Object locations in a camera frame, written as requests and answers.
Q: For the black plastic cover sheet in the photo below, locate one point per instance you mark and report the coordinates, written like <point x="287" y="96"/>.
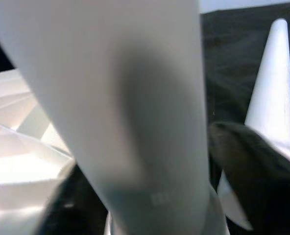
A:
<point x="228" y="61"/>

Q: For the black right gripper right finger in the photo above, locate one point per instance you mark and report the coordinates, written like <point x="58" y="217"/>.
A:
<point x="257" y="183"/>

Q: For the white plastic table top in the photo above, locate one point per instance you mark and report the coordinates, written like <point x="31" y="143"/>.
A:
<point x="12" y="147"/>

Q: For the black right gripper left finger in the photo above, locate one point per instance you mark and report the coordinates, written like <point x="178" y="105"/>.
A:
<point x="69" y="215"/>

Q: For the white plastic table leg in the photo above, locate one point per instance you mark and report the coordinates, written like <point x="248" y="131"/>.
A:
<point x="274" y="85"/>
<point x="86" y="73"/>

